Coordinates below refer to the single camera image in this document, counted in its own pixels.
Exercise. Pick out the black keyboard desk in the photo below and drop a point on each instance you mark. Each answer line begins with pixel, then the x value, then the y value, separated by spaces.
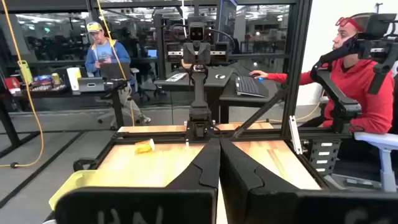
pixel 242 99

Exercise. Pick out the yellow plastic bin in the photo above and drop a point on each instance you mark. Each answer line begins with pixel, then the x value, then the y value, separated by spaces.
pixel 71 183

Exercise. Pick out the black aluminium table frame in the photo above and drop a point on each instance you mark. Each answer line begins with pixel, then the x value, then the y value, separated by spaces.
pixel 295 77

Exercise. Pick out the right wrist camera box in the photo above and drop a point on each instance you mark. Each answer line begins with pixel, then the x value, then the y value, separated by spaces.
pixel 196 31

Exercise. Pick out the black computer keyboard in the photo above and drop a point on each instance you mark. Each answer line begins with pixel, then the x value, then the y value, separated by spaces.
pixel 250 87

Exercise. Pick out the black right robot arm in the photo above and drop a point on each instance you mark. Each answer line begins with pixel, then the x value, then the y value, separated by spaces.
pixel 199 93

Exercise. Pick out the yellow drink can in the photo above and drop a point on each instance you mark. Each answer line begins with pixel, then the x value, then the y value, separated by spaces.
pixel 56 79

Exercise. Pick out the orange medicine bottle white cap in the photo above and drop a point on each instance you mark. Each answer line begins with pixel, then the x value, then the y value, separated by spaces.
pixel 143 147

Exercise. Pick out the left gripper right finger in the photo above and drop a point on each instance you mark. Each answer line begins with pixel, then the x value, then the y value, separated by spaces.
pixel 239 180

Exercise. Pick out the red packet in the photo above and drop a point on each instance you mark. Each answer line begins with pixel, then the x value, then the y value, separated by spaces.
pixel 12 84

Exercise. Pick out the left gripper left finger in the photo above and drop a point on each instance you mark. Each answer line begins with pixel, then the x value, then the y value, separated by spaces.
pixel 202 168

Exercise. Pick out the person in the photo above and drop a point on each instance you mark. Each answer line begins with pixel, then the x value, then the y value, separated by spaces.
pixel 104 53
pixel 373 102

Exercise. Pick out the blue snack bag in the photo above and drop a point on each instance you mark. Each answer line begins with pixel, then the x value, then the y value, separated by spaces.
pixel 42 80

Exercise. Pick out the black work table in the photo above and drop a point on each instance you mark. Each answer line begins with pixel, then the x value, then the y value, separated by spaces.
pixel 62 93

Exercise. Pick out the black box with white labels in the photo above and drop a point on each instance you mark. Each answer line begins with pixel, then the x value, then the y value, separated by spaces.
pixel 321 157

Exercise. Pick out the black desk with white logo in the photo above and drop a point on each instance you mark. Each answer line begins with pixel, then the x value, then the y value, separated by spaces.
pixel 214 79

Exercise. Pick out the light blue chair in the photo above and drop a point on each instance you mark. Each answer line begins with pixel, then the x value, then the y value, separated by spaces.
pixel 384 146

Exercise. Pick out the grey laptop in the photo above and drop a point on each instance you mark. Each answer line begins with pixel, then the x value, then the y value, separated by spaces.
pixel 90 84

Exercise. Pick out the white container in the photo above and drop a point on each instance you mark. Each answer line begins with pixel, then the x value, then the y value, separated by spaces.
pixel 74 78

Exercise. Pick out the black monitor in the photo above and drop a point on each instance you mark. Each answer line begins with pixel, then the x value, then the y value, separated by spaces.
pixel 114 71

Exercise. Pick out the silver metal strip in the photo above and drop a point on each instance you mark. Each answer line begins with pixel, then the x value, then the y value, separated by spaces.
pixel 295 135

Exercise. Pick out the yellow-green drink bottle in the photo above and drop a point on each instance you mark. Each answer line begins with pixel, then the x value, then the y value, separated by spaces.
pixel 25 72

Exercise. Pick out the white remote on desk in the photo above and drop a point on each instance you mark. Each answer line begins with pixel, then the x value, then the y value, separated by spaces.
pixel 176 77

